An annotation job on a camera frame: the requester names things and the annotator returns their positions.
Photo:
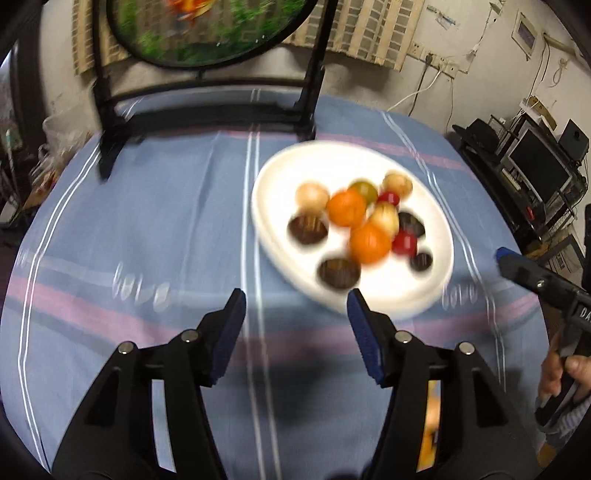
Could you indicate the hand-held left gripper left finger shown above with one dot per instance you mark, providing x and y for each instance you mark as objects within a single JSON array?
[{"x": 228, "y": 337}]

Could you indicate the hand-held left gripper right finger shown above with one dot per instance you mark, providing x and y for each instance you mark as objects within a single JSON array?
[{"x": 367, "y": 339}]

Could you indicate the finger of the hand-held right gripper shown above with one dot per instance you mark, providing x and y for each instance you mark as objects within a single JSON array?
[{"x": 531, "y": 274}]

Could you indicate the dark plum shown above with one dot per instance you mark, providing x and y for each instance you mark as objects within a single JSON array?
[{"x": 421, "y": 261}]

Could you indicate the yellow orange tangerine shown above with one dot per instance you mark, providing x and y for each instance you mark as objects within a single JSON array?
[{"x": 433, "y": 415}]

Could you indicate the tan round pear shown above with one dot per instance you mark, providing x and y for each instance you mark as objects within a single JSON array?
[
  {"x": 385, "y": 217},
  {"x": 311, "y": 196},
  {"x": 399, "y": 182}
]

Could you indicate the red cherry tomato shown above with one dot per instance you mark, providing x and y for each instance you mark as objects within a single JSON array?
[
  {"x": 389, "y": 199},
  {"x": 404, "y": 243}
]

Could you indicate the small yellow green citrus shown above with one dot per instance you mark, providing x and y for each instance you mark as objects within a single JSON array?
[{"x": 367, "y": 189}]

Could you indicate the white oval plate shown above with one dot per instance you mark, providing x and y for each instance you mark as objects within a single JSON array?
[{"x": 300, "y": 161}]

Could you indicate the person's right hand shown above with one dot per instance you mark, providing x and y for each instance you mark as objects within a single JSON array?
[{"x": 581, "y": 371}]

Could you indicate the black computer monitor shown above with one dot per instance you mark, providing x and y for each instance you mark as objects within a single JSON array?
[{"x": 540, "y": 166}]

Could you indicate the black desk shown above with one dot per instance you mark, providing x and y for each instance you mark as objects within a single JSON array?
[{"x": 485, "y": 161}]

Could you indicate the large dark mangosteen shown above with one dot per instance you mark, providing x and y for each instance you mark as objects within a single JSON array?
[{"x": 410, "y": 225}]

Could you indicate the blue striped tablecloth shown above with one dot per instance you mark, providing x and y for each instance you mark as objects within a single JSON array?
[{"x": 161, "y": 221}]

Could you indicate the black speaker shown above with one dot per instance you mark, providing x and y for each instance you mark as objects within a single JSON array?
[{"x": 575, "y": 138}]

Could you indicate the black hat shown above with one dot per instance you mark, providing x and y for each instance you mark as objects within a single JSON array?
[{"x": 480, "y": 134}]

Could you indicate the small cardboard box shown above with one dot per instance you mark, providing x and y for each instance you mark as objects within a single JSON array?
[{"x": 538, "y": 107}]

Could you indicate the clear plastic bag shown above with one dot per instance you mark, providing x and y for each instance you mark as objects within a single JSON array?
[{"x": 60, "y": 129}]

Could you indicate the beige patterned curtain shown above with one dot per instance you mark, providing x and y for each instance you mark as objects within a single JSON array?
[{"x": 369, "y": 32}]

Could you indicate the round embroidered screen black stand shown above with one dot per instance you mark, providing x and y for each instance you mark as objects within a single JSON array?
[{"x": 152, "y": 46}]

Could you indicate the white wall power outlet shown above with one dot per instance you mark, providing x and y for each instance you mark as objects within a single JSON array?
[{"x": 443, "y": 67}]

